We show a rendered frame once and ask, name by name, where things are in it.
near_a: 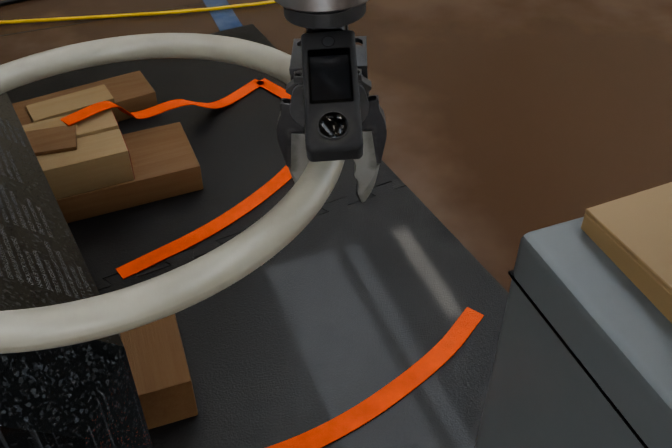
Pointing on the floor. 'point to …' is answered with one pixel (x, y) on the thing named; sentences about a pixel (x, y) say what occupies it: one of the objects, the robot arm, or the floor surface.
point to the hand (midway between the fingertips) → (336, 196)
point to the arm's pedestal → (577, 353)
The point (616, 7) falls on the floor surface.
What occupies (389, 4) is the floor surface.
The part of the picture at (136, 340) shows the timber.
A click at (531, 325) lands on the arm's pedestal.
